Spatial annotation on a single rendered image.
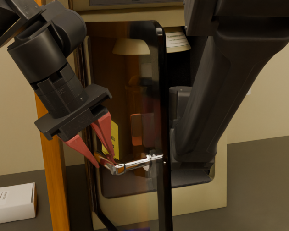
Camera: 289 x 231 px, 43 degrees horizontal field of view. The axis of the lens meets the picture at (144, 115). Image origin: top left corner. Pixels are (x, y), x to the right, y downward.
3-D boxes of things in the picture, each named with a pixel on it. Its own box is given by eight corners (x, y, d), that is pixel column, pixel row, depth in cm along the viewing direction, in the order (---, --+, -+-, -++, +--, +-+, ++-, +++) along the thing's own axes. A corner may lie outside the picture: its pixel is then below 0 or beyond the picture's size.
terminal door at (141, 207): (98, 212, 79) (80, 21, 69) (173, 305, 53) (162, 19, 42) (94, 213, 79) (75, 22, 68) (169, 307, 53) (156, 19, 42)
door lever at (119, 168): (124, 156, 58) (122, 140, 58) (152, 172, 50) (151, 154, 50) (92, 164, 56) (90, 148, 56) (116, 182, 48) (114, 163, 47)
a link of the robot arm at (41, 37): (-7, 47, 44) (27, 31, 42) (22, 27, 50) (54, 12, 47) (25, 95, 47) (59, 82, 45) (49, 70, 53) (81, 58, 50)
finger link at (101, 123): (78, 167, 56) (44, 118, 52) (115, 140, 58) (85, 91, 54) (93, 184, 50) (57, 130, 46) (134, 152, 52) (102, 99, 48)
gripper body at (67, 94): (40, 132, 52) (9, 89, 49) (98, 93, 55) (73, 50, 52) (51, 145, 47) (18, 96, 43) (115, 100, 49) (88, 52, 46)
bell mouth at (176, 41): (109, 50, 91) (107, 27, 90) (176, 45, 95) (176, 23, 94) (121, 57, 75) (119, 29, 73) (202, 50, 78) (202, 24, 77)
